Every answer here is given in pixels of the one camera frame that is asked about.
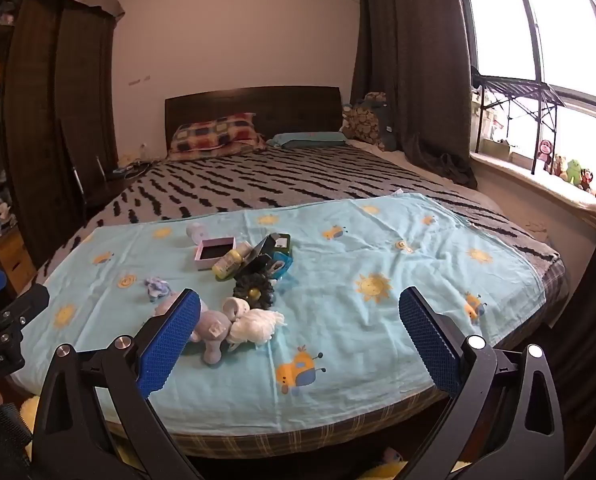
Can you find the dark brown curtain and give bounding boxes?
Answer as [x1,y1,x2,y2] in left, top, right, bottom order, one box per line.
[543,240,596,421]
[350,0,479,188]

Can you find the white tape roll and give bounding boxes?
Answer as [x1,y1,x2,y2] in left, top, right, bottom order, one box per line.
[186,222,210,246]

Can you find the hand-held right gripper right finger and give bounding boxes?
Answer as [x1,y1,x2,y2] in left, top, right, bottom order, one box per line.
[393,287,566,480]

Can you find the dark green box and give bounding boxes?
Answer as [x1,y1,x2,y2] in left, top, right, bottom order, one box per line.
[269,232,293,257]

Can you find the grey black striped blanket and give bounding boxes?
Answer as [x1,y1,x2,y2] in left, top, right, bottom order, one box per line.
[33,142,561,286]

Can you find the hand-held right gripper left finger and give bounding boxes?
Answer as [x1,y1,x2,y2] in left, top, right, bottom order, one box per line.
[32,287,206,480]

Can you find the white plastic tube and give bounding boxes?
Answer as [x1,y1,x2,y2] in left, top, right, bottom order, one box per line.
[221,296,251,322]

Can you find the black flat box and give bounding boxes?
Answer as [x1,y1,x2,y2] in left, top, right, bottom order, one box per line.
[234,236,274,281]

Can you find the black metal chair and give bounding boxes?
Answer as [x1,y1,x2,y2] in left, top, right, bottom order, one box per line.
[58,117,144,221]

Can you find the brown round-patterned cushion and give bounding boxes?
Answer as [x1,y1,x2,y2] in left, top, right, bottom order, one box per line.
[340,92,395,153]

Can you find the plaid mattress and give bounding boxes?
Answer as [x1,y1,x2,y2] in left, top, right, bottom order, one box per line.
[25,252,571,458]

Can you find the purple monkey plush toy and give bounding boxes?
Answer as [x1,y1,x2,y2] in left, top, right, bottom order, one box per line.
[537,140,555,172]

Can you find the black mesh cloth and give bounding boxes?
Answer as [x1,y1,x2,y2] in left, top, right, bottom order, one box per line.
[0,395,34,480]

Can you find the dark wooden headboard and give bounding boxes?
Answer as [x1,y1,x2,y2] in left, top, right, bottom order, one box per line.
[164,86,343,156]

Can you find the pale green box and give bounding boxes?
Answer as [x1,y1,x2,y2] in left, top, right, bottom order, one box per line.
[480,137,513,160]

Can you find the dark wooden wardrobe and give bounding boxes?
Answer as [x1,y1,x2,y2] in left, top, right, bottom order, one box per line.
[3,0,121,271]

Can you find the black flower ornament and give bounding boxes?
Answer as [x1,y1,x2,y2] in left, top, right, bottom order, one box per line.
[232,272,277,308]

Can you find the colourful patterned pillow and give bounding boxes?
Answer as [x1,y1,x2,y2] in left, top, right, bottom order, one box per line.
[167,112,268,162]

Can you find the large window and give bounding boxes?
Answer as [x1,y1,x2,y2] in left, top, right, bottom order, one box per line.
[455,0,596,196]

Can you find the pink box with black inside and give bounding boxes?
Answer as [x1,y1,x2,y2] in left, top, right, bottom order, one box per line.
[194,237,238,272]

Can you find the blue carton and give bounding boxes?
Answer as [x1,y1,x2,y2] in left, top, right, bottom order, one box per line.
[267,252,294,282]

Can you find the white fluffy pompom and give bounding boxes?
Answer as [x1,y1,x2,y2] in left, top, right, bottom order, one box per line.
[228,308,285,346]

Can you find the grey purple plush toy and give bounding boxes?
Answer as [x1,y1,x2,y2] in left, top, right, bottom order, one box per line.
[153,295,231,366]

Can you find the small yellow bottle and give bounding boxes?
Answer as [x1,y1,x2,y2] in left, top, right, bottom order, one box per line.
[211,247,244,281]

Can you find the light blue printed sheet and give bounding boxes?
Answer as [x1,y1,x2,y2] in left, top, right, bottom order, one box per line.
[15,192,549,433]

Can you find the black folding rack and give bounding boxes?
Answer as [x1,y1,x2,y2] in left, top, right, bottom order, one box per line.
[470,65,566,173]

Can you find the teal pillow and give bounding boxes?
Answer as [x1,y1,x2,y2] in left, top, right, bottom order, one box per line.
[270,131,349,151]

